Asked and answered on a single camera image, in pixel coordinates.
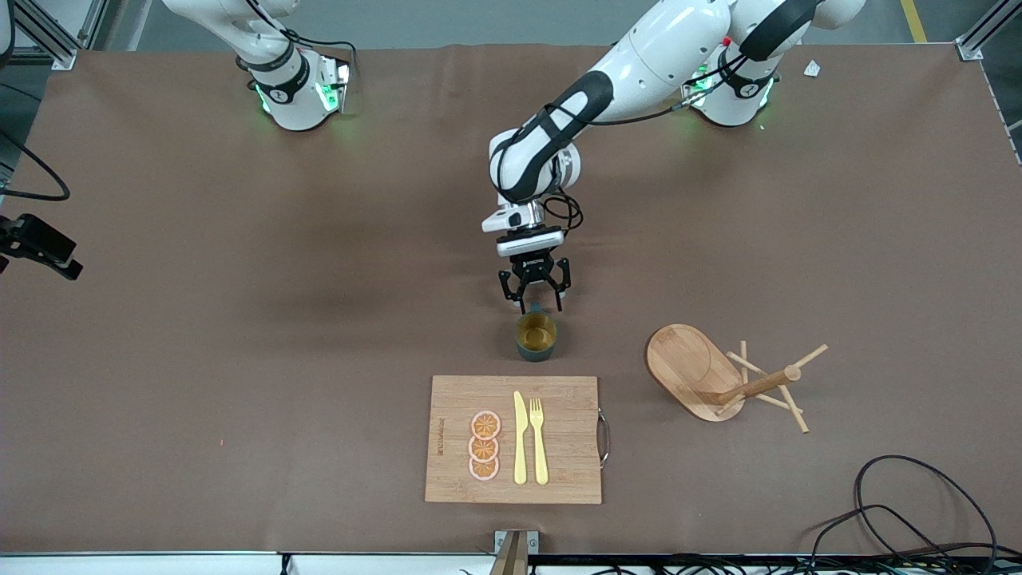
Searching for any dark teal ribbed cup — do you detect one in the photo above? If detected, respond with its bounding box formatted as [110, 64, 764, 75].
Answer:
[515, 302, 559, 363]

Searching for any wooden cup rack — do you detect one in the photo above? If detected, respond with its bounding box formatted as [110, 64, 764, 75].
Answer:
[645, 323, 829, 434]

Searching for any yellow plastic knife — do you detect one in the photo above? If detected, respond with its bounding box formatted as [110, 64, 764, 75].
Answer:
[513, 391, 529, 486]

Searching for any yellow plastic fork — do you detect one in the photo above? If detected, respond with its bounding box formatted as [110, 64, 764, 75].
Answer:
[529, 398, 550, 486]

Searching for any wooden cutting board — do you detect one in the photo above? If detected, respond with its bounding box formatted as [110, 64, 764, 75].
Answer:
[425, 375, 611, 506]

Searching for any brown table cover mat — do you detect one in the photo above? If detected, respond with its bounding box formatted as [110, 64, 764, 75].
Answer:
[0, 40, 1022, 556]

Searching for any aluminium frame profile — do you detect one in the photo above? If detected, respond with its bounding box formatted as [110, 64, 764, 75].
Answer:
[10, 0, 109, 71]
[955, 0, 1022, 61]

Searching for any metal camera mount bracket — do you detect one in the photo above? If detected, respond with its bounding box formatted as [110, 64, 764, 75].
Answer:
[489, 529, 541, 575]

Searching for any black cable along table edge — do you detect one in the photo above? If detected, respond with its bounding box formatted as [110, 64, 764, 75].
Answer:
[527, 553, 1022, 575]

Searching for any black looped floor cable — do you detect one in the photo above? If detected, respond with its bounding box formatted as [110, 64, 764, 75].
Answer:
[853, 455, 999, 575]

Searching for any thin black floor cable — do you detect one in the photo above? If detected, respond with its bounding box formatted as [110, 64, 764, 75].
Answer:
[802, 503, 963, 561]

